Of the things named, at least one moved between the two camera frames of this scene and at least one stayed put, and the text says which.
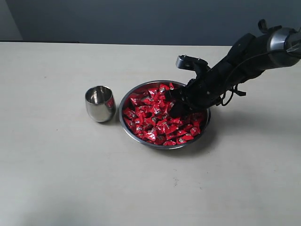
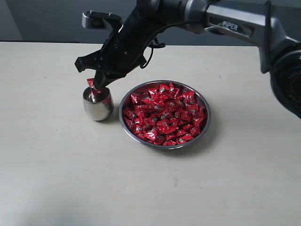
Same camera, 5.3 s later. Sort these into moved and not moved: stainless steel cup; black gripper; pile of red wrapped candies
Moved: black gripper
Not moved: stainless steel cup; pile of red wrapped candies
